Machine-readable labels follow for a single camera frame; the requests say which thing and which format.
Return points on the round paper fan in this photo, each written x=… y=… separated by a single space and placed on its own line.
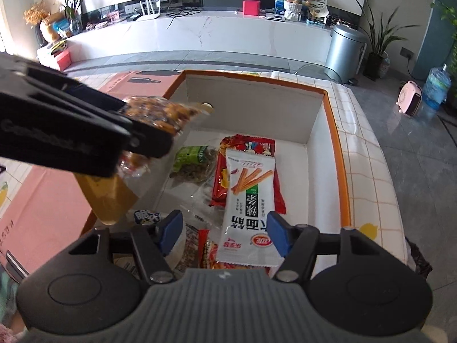
x=316 y=0

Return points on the orange red snack packet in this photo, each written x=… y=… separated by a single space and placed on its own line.
x=210 y=253

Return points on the small blue white packet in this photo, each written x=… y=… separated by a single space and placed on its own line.
x=148 y=217

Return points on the plant in glass vase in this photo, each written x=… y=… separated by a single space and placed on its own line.
x=73 y=10

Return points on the red box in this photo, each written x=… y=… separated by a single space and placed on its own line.
x=251 y=7

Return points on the dried yellow flowers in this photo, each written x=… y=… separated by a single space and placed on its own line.
x=35 y=12

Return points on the green snack packet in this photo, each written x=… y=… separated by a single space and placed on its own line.
x=194 y=162

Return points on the yellow plush toy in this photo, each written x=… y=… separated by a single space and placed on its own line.
x=53 y=30

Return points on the clear peanut snack packet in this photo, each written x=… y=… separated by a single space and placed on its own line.
x=160 y=112

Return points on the white marble tv console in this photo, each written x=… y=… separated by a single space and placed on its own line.
x=200 y=34

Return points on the potted plant in black pot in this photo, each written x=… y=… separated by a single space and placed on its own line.
x=378 y=57

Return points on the white stick snack packet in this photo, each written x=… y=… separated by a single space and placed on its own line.
x=250 y=200

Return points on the pink storage box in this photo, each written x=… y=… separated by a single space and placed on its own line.
x=61 y=60

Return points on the silver trash can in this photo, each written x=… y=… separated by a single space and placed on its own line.
x=344 y=55

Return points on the pink mat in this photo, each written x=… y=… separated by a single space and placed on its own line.
x=43 y=200

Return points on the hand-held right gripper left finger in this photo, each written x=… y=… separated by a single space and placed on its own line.
x=171 y=234

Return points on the white router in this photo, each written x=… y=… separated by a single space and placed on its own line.
x=148 y=11

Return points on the pink heater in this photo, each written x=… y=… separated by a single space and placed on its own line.
x=410 y=100

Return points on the teal patterned cloth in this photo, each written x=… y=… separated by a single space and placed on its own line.
x=9 y=303

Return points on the blue water bottle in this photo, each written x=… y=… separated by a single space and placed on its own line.
x=437 y=89

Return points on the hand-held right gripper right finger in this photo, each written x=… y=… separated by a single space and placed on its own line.
x=276 y=234

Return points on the orange cardboard box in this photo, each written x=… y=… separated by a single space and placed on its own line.
x=321 y=150

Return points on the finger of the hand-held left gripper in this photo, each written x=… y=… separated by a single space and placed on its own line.
x=82 y=89
x=150 y=139

